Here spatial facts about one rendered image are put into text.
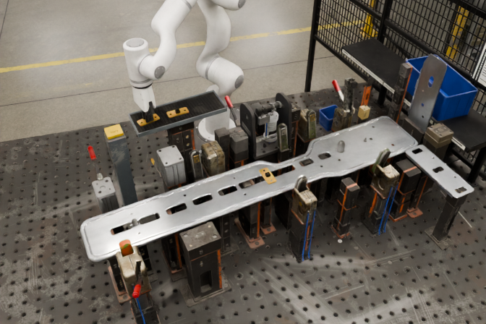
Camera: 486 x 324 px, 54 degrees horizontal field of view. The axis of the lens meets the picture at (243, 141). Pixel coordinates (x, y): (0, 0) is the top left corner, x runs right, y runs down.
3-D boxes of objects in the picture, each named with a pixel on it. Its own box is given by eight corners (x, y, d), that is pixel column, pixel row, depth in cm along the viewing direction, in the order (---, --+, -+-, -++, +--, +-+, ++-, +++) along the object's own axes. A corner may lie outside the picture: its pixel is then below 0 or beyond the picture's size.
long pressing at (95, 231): (92, 271, 153) (90, 269, 152) (77, 222, 168) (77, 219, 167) (421, 145, 199) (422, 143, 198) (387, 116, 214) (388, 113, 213)
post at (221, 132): (221, 203, 213) (218, 136, 186) (217, 196, 216) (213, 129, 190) (231, 199, 214) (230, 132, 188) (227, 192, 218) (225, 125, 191)
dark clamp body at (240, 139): (233, 210, 210) (233, 147, 185) (221, 191, 219) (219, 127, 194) (255, 202, 214) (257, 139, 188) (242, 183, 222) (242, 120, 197)
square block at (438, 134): (418, 197, 216) (440, 138, 192) (406, 186, 221) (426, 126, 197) (432, 192, 218) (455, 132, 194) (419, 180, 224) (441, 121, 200)
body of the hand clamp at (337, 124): (333, 173, 227) (343, 116, 204) (325, 164, 232) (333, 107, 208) (343, 169, 229) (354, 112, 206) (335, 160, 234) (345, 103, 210)
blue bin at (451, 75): (437, 121, 204) (445, 97, 195) (398, 83, 226) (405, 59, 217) (469, 114, 208) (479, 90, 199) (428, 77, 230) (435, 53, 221)
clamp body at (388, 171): (371, 239, 198) (388, 182, 175) (354, 220, 206) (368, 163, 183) (388, 232, 201) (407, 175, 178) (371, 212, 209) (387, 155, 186)
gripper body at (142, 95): (126, 77, 173) (131, 101, 181) (138, 90, 167) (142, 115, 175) (145, 70, 177) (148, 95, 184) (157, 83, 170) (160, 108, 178)
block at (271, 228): (265, 235, 200) (267, 189, 180) (251, 213, 208) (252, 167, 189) (276, 231, 201) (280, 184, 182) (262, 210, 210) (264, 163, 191)
